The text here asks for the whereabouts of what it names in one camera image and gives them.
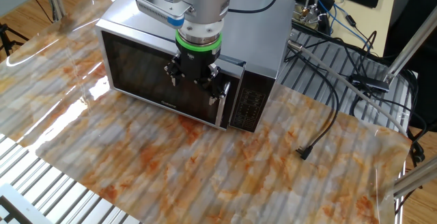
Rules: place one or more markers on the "slanted aluminium frame post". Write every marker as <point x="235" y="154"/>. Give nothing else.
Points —
<point x="409" y="48"/>

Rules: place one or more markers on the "black tripod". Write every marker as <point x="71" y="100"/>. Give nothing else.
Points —
<point x="4" y="38"/>

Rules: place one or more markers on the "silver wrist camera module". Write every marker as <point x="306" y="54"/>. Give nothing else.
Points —
<point x="160" y="10"/>

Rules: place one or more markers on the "silver microwave oven body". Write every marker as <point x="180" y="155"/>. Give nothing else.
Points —
<point x="256" y="29"/>

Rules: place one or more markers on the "aluminium frame bar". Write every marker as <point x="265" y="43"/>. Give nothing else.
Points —
<point x="416" y="179"/>

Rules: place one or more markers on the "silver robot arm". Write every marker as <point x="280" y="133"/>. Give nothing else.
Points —
<point x="205" y="2"/>

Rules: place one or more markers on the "beige desk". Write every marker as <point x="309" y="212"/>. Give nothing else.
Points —
<point x="372" y="12"/>

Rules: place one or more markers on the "white calibration marker board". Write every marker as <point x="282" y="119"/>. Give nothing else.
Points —
<point x="20" y="200"/>

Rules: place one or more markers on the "marble pattern table mat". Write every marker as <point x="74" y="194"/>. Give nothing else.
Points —
<point x="205" y="169"/>

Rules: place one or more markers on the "black glass microwave door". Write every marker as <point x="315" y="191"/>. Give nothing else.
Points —
<point x="143" y="67"/>

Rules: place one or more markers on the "metal clamp stand brass fitting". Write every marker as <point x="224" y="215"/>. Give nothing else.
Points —
<point x="309" y="10"/>

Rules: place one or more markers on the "black usb hub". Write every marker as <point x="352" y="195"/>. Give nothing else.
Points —
<point x="370" y="82"/>

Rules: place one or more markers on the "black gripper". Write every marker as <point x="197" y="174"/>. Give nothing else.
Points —
<point x="198" y="63"/>

